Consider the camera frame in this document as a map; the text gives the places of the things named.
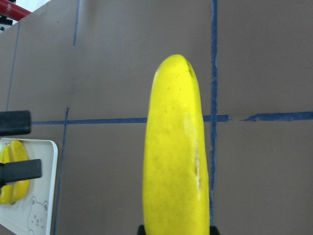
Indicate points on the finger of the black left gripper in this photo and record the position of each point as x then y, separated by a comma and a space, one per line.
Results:
15, 123

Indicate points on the white rectangular bear plate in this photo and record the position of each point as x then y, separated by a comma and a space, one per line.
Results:
32, 215

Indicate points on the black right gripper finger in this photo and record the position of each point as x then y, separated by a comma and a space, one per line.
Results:
141, 230

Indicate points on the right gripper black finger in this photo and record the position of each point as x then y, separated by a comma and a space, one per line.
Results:
19, 171
214, 230

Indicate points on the yellow banana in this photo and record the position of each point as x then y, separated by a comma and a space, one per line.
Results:
20, 188
5, 191
175, 191

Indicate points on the red cylinder bottle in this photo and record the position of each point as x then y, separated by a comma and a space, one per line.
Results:
13, 11

